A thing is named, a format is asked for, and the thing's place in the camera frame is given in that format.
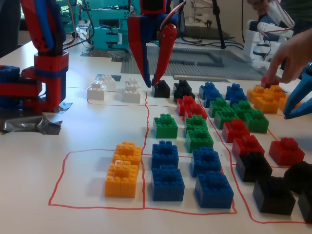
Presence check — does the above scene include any red and blue gripper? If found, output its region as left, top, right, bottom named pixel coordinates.
left=128, top=0, right=177, bottom=88

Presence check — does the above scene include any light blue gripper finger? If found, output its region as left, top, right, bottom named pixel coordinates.
left=284, top=62, right=312, bottom=119
left=285, top=102, right=312, bottom=120

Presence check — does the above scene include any red brick block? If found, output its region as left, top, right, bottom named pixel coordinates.
left=184, top=103, right=208, bottom=121
left=176, top=95, right=195, bottom=117
left=221, top=118, right=251, bottom=144
left=231, top=134, right=265, bottom=159
left=261, top=76, right=280, bottom=89
left=268, top=137, right=305, bottom=166

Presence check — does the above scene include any green brick block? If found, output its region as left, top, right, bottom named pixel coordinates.
left=214, top=108, right=244, bottom=130
left=231, top=99, right=255, bottom=115
left=208, top=97, right=231, bottom=117
left=243, top=109, right=270, bottom=134
left=184, top=129, right=215, bottom=154
left=153, top=113, right=178, bottom=139
left=185, top=114, right=208, bottom=134

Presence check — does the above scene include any orange brick block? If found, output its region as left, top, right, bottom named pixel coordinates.
left=279, top=96, right=303, bottom=112
left=112, top=141, right=142, bottom=166
left=253, top=94, right=280, bottom=114
left=104, top=159, right=139, bottom=198
left=246, top=86, right=266, bottom=104
left=268, top=84, right=287, bottom=98

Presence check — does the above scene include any white brick block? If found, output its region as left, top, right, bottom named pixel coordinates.
left=86, top=79, right=108, bottom=100
left=101, top=74, right=117, bottom=92
left=122, top=85, right=141, bottom=103
left=124, top=77, right=142, bottom=89

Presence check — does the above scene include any black brick block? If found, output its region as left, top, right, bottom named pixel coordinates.
left=235, top=151, right=273, bottom=183
left=151, top=79, right=171, bottom=98
left=173, top=80, right=190, bottom=97
left=175, top=82, right=195, bottom=103
left=283, top=160, right=312, bottom=195
left=252, top=176, right=296, bottom=215
left=297, top=189, right=312, bottom=224

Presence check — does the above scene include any grey tape square marker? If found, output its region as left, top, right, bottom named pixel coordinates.
left=94, top=74, right=122, bottom=83

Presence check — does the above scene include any blue brick block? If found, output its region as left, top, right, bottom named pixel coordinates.
left=190, top=147, right=222, bottom=178
left=198, top=81, right=220, bottom=99
left=230, top=91, right=248, bottom=107
left=194, top=170, right=235, bottom=209
left=151, top=140, right=180, bottom=169
left=150, top=164, right=185, bottom=202
left=204, top=89, right=224, bottom=108
left=225, top=82, right=246, bottom=99

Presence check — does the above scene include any bare person hand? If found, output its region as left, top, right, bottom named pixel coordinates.
left=247, top=0, right=281, bottom=13
left=267, top=31, right=312, bottom=83

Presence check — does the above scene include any grey studded baseplate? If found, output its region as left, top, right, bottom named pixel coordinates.
left=120, top=45, right=269, bottom=81

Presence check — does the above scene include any long grey tape strip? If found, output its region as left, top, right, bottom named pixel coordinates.
left=172, top=74, right=229, bottom=83

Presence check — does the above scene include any black tripod stand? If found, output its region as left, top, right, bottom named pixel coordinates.
left=211, top=0, right=227, bottom=50

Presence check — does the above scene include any dark grey mat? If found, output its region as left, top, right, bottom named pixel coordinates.
left=179, top=25, right=236, bottom=41

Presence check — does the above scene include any person in green shirt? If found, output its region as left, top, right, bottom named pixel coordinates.
left=284, top=0, right=312, bottom=37

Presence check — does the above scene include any red white black servo cable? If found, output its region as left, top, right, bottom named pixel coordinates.
left=160, top=0, right=187, bottom=31

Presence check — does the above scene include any grey brick frame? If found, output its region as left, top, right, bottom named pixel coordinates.
left=170, top=50, right=225, bottom=68

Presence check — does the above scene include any white box with wires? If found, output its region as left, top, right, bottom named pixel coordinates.
left=182, top=0, right=220, bottom=37

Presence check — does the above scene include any thin black cable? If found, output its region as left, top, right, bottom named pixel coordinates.
left=174, top=36, right=244, bottom=51

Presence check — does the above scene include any crumpled grey duct tape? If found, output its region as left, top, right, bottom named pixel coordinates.
left=0, top=101, right=74, bottom=136

